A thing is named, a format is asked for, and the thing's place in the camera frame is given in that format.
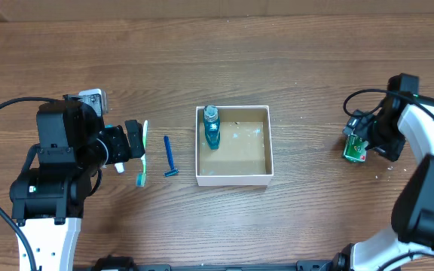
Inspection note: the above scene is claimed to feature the green white toothbrush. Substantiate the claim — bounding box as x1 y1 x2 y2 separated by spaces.
136 120 148 187

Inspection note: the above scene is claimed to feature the white cardboard box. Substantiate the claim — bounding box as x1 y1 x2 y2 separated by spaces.
195 105 274 186

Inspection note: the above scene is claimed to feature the red green toothpaste tube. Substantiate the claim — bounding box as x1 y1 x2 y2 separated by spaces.
114 163 125 174

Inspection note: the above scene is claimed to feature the blue disposable razor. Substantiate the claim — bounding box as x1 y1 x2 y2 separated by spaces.
164 135 179 177

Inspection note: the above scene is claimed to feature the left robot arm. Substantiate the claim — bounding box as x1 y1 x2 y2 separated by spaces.
10 99 145 270

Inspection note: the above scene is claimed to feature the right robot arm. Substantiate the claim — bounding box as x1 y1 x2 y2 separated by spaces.
321 73 434 270

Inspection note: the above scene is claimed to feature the blue mouthwash bottle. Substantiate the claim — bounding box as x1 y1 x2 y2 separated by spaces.
203 105 220 150

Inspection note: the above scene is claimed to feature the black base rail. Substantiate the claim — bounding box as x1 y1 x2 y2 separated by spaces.
73 253 350 271

